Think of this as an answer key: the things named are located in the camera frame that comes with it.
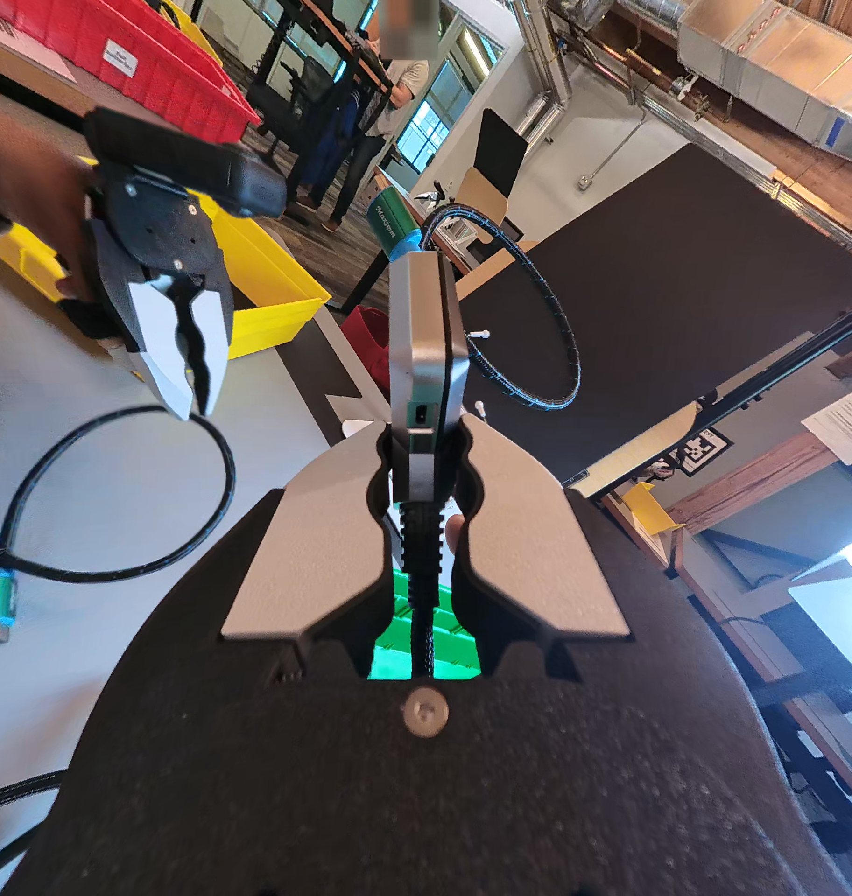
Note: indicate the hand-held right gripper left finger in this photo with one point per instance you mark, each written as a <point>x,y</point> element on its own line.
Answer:
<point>314,553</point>

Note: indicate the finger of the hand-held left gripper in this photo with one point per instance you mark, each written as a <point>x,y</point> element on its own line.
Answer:
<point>160,336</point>
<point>216,336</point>

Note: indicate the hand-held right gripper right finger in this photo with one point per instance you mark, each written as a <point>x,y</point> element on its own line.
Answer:
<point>538,553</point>

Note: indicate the yellow plastic bin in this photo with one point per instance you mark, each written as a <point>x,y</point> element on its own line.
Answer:
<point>272,287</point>

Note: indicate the green plastic bin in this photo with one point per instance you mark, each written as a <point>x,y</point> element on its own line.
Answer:
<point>394,647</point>

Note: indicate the black HDMI switch box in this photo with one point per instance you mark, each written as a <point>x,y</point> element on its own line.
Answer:
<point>426,336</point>

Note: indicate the person's left hand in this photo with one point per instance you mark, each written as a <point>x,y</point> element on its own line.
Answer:
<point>41,196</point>

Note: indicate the red chair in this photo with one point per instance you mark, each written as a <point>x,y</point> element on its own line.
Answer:
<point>367,343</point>

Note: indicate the red ribbed plastic bin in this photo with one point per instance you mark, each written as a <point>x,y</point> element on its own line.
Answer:
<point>146,49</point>

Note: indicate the white square marker tag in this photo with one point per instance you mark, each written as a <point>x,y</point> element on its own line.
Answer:
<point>700,452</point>

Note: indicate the wooden beam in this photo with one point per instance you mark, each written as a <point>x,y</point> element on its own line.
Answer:
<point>762,476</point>

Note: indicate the black panel with wooden rim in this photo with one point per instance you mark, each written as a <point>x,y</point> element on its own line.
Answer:
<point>496,161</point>
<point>678,294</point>

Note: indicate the bright softbox light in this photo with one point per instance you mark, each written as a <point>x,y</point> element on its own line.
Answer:
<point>839,602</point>

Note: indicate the white paper label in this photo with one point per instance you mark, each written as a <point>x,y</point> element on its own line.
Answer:
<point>846,420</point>

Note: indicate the silver air duct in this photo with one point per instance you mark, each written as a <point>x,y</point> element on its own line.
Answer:
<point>776,63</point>

